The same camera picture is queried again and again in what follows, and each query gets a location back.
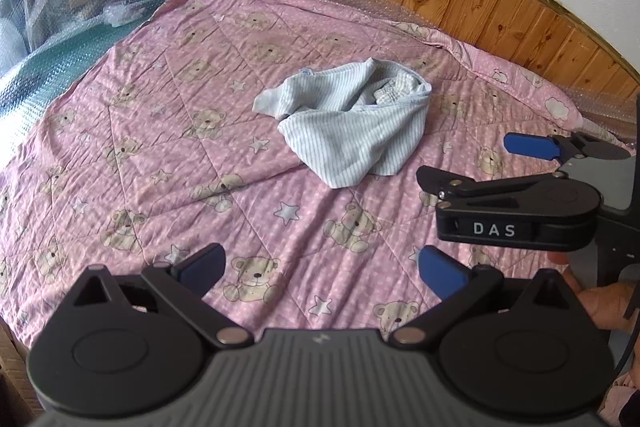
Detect crumpled bubble wrap piece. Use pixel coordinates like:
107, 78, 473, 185
102, 2, 146, 28

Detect pink cloud print pillow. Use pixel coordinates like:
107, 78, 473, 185
450, 39, 586, 132

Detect person's right hand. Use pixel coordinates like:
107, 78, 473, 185
550, 252, 637, 333

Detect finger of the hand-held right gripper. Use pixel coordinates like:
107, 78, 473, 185
416, 165, 566, 208
504, 131, 631, 168

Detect light blue striped pants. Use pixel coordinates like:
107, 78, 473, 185
252, 57, 433, 188

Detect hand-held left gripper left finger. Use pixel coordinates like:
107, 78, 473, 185
72, 243, 253, 350

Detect pink bear printed blanket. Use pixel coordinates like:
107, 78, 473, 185
0, 0, 601, 358

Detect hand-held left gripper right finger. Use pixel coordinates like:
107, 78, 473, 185
390, 245, 583, 350

